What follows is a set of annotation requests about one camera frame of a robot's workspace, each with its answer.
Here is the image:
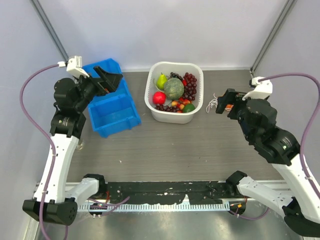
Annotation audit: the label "small dark grape bunch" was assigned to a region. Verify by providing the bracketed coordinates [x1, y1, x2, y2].
[155, 104, 182, 113]

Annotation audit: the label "green netted melon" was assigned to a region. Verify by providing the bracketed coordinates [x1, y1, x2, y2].
[163, 78, 185, 100]

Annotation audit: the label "red apple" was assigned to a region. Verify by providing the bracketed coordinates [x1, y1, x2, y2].
[152, 91, 166, 105]

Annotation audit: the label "green pear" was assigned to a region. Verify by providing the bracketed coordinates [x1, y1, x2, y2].
[156, 73, 168, 91]

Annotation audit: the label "white slotted cable duct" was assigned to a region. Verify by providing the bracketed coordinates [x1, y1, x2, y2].
[74, 202, 231, 212]

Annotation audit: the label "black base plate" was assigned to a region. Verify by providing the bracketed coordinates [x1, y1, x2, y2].
[89, 181, 245, 205]

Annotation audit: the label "red yellow cherries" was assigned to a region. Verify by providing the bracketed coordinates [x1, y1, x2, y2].
[171, 98, 192, 113]

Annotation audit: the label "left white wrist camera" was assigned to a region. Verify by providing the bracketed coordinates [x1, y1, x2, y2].
[57, 55, 90, 79]

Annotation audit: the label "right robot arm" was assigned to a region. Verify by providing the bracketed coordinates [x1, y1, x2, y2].
[215, 88, 320, 238]

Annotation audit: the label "dark red grape bunch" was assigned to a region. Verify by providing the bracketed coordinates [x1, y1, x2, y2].
[182, 72, 198, 101]

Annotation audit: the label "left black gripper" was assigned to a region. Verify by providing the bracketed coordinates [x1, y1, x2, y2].
[73, 66, 122, 112]

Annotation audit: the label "green lime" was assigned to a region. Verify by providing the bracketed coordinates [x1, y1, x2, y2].
[182, 103, 196, 113]

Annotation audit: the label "blue plastic compartment bin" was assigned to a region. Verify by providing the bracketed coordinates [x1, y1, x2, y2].
[79, 57, 142, 139]

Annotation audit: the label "white plastic fruit basket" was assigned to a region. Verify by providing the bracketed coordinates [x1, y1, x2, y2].
[144, 61, 204, 124]

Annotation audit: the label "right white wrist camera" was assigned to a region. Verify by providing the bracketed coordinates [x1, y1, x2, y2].
[242, 77, 273, 101]

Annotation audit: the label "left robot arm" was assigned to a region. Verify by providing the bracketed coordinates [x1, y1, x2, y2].
[22, 66, 123, 226]

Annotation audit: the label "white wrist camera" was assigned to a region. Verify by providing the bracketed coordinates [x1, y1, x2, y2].
[242, 77, 273, 101]
[57, 55, 90, 79]

